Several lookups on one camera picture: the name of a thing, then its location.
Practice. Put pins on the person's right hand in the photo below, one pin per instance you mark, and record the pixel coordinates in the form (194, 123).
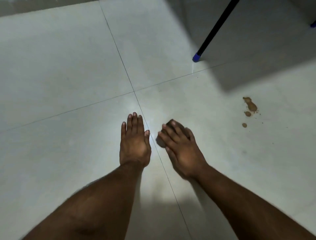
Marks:
(186, 155)

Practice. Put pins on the person's left hand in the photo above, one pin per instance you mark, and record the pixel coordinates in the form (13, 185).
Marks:
(134, 148)

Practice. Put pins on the dark brown scrubbing sponge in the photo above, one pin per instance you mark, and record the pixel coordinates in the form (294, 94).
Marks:
(160, 143)

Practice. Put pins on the person's right forearm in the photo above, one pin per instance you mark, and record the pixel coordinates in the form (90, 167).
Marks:
(247, 210)

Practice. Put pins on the person's left forearm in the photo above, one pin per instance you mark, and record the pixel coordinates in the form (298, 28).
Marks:
(93, 210)

